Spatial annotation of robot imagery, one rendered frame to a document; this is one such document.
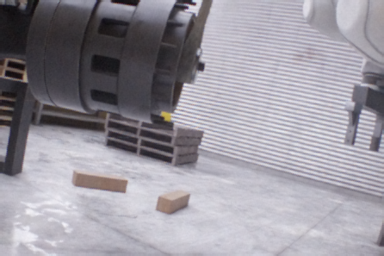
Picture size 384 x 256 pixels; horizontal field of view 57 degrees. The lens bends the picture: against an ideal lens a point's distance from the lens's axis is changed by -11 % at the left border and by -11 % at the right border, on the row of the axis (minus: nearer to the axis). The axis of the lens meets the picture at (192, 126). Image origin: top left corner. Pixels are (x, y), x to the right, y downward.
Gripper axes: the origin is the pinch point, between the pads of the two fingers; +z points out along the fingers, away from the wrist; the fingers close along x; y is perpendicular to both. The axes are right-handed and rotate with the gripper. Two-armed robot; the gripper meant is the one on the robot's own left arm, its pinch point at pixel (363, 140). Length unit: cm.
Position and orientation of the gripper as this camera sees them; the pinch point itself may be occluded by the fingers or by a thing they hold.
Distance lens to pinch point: 104.8
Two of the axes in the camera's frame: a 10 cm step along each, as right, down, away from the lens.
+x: -8.3, -1.8, -5.3
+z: -2.3, 9.7, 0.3
